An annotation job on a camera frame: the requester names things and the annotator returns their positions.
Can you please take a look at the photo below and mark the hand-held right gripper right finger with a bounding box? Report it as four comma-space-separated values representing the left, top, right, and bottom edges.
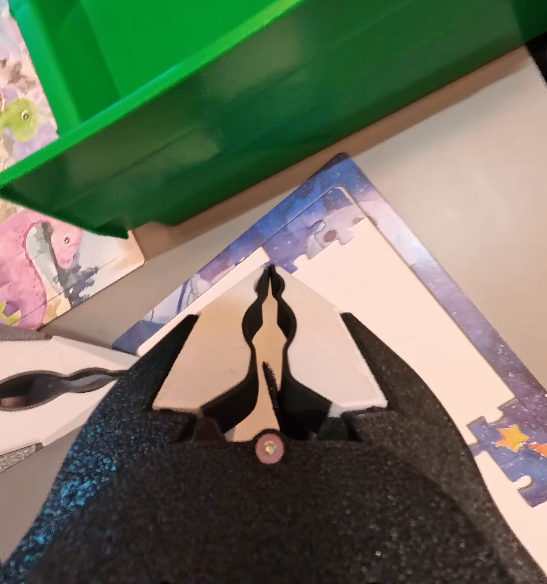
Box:
272, 265, 389, 433

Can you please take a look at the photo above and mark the blue framed puzzle board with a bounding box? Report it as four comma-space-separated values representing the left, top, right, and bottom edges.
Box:
111, 153, 547, 584

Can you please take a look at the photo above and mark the pink dinosaur puzzle board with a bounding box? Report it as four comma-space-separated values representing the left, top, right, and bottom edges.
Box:
0, 0, 145, 330

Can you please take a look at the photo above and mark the blue grey puzzle piece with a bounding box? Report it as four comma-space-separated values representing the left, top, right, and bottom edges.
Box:
307, 187, 368, 251

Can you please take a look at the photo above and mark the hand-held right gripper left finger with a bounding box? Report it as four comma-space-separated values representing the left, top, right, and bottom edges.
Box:
151, 265, 274, 433

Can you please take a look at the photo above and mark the grey desk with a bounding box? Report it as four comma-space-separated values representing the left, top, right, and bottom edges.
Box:
0, 46, 547, 568

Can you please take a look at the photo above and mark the plain blue puzzle piece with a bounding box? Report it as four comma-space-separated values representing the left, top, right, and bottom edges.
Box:
261, 223, 320, 264

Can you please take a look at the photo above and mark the green plastic bin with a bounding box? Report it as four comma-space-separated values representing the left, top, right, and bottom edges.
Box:
0, 0, 547, 240

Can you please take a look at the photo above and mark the blue star puzzle piece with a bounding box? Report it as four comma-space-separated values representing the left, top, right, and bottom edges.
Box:
466, 399, 543, 475

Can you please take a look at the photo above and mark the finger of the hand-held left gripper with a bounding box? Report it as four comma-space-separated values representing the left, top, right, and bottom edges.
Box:
0, 373, 129, 462
0, 339, 140, 389

